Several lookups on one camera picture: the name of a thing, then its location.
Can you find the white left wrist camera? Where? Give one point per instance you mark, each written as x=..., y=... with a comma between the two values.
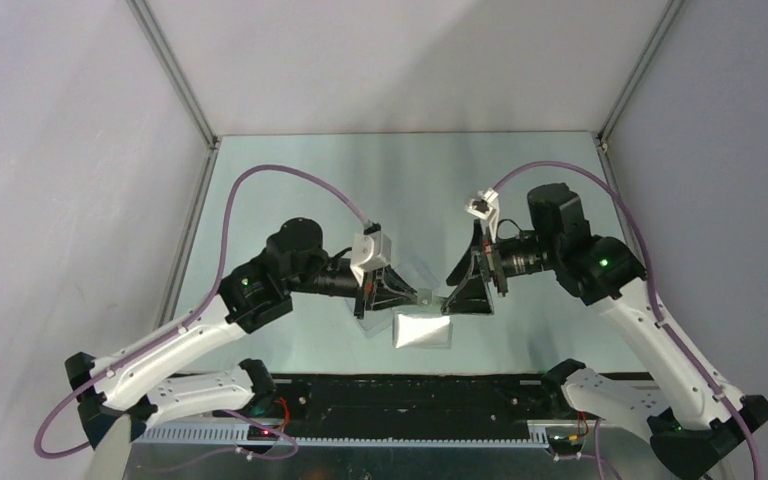
x=371, y=249

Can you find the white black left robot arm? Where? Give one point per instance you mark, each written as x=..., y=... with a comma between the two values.
x=142, y=380

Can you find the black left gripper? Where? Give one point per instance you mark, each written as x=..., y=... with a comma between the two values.
x=378, y=289

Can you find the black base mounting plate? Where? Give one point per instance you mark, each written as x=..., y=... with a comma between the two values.
x=397, y=407

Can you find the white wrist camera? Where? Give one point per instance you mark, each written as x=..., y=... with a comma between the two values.
x=371, y=249
x=485, y=208

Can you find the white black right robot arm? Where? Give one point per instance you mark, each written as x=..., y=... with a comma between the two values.
x=696, y=417

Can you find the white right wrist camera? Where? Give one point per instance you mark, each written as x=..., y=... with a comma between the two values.
x=485, y=208

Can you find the clear plastic tray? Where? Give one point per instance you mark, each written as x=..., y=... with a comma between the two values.
x=416, y=272

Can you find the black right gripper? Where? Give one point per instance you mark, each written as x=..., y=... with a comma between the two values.
x=492, y=256

